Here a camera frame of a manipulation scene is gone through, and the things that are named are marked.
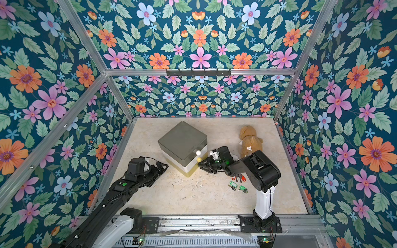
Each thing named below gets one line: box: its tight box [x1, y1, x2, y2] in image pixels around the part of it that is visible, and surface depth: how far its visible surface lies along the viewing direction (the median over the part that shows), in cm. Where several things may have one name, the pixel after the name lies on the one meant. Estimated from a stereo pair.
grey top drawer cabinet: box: [157, 120, 208, 167], surface depth 82 cm
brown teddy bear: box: [238, 125, 264, 159], surface depth 92 cm
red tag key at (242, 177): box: [238, 174, 247, 183], surface depth 90 cm
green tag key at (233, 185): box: [227, 181, 238, 191], surface depth 88 cm
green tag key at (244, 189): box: [238, 184, 250, 194], surface depth 88 cm
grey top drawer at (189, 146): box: [178, 136, 208, 167], surface depth 80 cm
